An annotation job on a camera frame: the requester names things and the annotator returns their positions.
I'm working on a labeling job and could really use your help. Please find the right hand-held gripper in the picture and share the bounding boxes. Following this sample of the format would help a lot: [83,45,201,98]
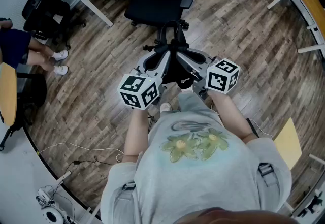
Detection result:
[176,48,241,100]

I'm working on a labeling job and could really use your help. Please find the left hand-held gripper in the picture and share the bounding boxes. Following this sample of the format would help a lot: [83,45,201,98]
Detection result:
[117,50,174,111]

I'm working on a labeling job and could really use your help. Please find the person's right forearm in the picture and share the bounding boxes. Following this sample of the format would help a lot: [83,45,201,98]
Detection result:
[207,89,257,143]

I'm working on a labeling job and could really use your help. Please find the person's left forearm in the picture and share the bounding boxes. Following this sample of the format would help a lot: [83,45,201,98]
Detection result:
[122,108,151,163]

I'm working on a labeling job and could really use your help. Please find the black mesh office chair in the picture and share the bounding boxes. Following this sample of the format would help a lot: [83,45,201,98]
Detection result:
[21,0,87,50]

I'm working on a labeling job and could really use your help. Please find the person's grey trousers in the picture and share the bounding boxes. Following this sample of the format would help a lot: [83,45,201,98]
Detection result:
[177,90,220,118]

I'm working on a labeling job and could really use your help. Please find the person's white shoe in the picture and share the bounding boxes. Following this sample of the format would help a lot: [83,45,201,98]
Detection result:
[159,102,173,113]
[52,50,69,61]
[53,65,69,76]

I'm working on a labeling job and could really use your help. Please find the person's grey flower-print t-shirt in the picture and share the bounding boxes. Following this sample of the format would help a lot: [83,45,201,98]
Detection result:
[100,110,293,224]

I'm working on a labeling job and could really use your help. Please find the black stool with wheeled base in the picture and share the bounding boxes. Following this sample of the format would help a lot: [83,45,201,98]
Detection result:
[0,72,48,152]

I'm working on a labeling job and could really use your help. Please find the white-framed wooden-top desk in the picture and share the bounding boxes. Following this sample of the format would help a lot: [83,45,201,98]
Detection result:
[266,0,325,54]

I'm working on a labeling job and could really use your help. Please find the pale yellow board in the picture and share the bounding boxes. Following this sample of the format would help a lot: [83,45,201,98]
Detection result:
[273,117,303,171]

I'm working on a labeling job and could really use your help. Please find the round wooden table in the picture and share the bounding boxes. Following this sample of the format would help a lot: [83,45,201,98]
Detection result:
[0,62,18,127]

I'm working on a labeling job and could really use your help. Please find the white round device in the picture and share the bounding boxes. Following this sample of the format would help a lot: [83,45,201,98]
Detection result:
[35,185,75,224]

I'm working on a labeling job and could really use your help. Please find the white floor cable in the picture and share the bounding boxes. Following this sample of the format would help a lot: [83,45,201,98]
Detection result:
[36,141,125,163]

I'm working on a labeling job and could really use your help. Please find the black floor cable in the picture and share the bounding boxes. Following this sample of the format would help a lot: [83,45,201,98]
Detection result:
[53,155,115,186]

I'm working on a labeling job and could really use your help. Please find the grey shoulder harness strap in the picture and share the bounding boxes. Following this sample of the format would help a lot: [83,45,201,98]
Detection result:
[121,181,136,191]
[257,163,275,188]

